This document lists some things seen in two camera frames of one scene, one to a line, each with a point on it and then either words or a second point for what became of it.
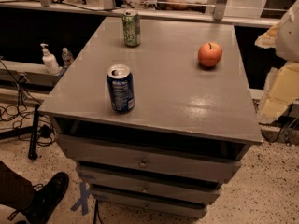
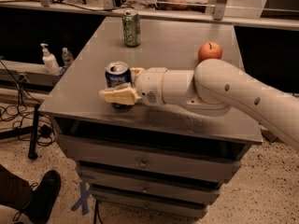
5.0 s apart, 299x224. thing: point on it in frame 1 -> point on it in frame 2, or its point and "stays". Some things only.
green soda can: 132,27 stays
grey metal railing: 107,7 stays
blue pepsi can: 121,86 stays
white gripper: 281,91 -> 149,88
